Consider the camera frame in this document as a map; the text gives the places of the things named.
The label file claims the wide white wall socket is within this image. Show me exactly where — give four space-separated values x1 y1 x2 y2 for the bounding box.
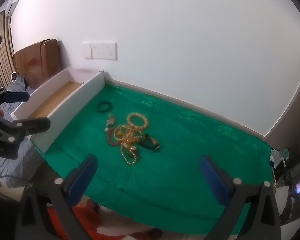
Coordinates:
91 42 118 61

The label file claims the red bead bracelet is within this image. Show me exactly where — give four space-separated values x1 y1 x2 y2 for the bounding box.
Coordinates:
107 127 125 147

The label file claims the beige barrel bead bracelet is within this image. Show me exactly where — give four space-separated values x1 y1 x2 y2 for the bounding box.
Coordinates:
126 112 149 131

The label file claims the beige striped curtain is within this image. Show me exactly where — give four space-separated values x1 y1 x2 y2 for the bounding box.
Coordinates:
0 12 17 88

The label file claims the brown wooden headboard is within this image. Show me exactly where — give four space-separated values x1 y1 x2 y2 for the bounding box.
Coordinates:
13 39 61 89

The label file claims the green cloth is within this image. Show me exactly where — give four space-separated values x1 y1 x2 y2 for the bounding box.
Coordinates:
44 84 274 235

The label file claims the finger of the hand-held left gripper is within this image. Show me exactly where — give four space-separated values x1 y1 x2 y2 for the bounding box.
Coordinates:
0 87 30 110
0 111 51 143

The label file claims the black bead bracelet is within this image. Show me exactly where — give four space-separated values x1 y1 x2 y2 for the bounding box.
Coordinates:
97 101 113 113

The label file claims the white drawer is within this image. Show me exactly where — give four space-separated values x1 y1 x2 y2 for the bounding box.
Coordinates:
11 67 105 153

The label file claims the black cable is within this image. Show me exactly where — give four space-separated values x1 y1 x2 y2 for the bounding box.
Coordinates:
0 165 40 188

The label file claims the gold pearl necklace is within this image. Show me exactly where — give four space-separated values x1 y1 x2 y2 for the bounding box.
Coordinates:
114 124 143 166

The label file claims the pile of small clutter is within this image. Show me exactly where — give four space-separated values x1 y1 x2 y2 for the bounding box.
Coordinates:
269 147 300 220

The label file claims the round wooden bead bracelet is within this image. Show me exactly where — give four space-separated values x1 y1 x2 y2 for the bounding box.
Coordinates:
122 130 143 148

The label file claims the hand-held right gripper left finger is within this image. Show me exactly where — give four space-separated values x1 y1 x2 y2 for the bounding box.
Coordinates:
15 154 98 240

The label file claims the silver brooch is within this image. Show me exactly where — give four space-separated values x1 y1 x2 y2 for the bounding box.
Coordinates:
105 114 117 132

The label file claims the grey blanket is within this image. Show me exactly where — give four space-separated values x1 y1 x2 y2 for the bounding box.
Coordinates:
0 76 42 180

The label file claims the orange garment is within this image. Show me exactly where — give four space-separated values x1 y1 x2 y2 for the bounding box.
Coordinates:
47 197 163 240

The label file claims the small white wall plate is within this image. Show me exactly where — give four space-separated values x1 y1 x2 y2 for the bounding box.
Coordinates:
82 42 92 59

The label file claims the white air conditioner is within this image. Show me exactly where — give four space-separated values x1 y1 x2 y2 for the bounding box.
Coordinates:
5 0 22 17

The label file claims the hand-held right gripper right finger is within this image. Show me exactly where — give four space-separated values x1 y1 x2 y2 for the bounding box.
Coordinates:
200 155 283 240

